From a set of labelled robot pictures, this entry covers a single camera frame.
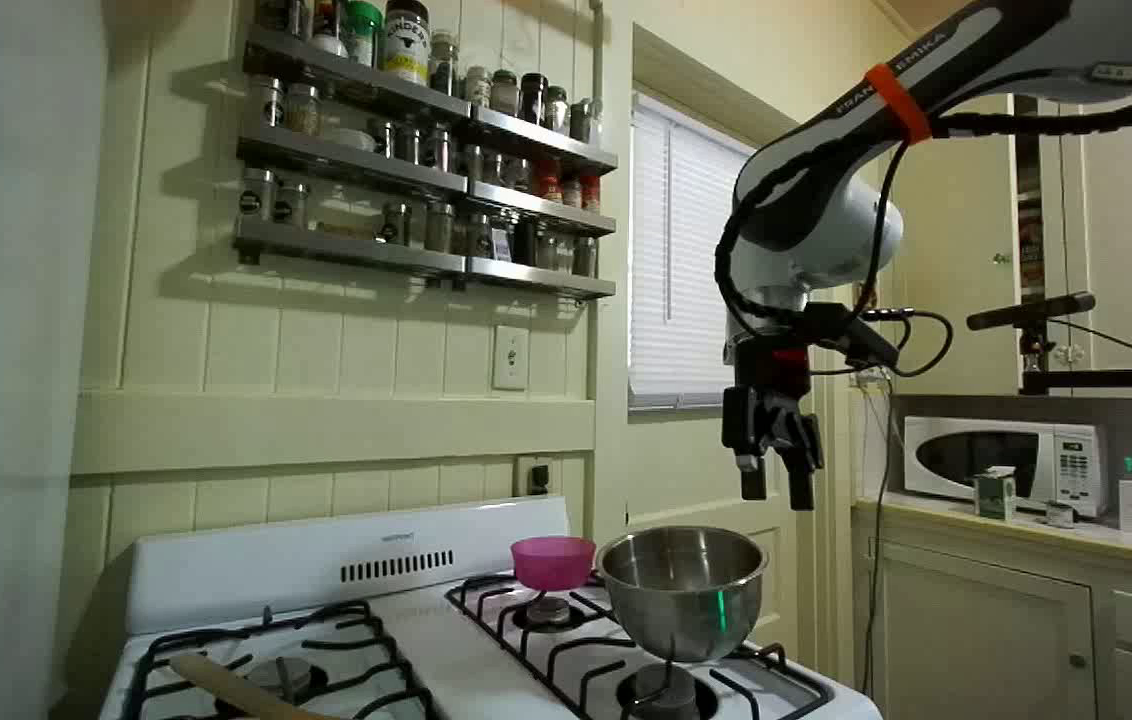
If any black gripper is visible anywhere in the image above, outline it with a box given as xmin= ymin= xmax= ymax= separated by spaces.
xmin=723 ymin=341 xmax=818 ymax=511

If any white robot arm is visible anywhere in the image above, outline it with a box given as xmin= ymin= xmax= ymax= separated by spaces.
xmin=713 ymin=0 xmax=1132 ymax=511

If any white gas stove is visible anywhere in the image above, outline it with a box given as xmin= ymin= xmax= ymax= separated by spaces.
xmin=117 ymin=495 xmax=884 ymax=720

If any large white label bottle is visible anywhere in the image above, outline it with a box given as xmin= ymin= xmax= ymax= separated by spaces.
xmin=380 ymin=0 xmax=430 ymax=85

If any white window blind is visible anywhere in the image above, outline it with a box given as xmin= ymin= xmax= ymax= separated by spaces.
xmin=626 ymin=102 xmax=742 ymax=411

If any steel mixing bowl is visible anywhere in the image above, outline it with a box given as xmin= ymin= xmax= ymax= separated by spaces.
xmin=599 ymin=525 xmax=763 ymax=666

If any white microwave oven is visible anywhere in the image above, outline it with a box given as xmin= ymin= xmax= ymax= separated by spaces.
xmin=901 ymin=418 xmax=1109 ymax=520

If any small tin can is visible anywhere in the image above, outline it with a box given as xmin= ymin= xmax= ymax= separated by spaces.
xmin=977 ymin=464 xmax=1015 ymax=520

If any white kitchen counter cabinet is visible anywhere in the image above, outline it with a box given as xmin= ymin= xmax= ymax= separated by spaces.
xmin=850 ymin=502 xmax=1132 ymax=720

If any pink plastic bowl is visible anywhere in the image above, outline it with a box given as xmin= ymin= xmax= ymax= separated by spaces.
xmin=513 ymin=537 xmax=594 ymax=594

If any right black burner grate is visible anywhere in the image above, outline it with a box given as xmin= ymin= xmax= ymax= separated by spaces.
xmin=448 ymin=575 xmax=831 ymax=720

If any black burner grate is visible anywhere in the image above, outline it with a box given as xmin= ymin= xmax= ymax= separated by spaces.
xmin=448 ymin=575 xmax=831 ymax=720
xmin=100 ymin=601 xmax=443 ymax=720

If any left black burner grate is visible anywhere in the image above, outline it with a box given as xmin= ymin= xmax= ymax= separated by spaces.
xmin=100 ymin=601 xmax=443 ymax=720

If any wooden spoon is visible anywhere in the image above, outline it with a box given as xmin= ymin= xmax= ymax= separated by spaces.
xmin=172 ymin=654 xmax=319 ymax=720

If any wall power outlet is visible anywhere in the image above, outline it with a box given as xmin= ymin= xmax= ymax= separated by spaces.
xmin=515 ymin=458 xmax=550 ymax=495

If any white light switch plate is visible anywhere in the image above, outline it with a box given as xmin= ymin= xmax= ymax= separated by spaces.
xmin=493 ymin=324 xmax=532 ymax=392

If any black camera stand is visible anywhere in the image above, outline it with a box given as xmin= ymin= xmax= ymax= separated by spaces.
xmin=967 ymin=96 xmax=1132 ymax=397

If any metal wall spice rack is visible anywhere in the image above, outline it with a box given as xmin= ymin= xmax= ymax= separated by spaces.
xmin=230 ymin=0 xmax=617 ymax=300

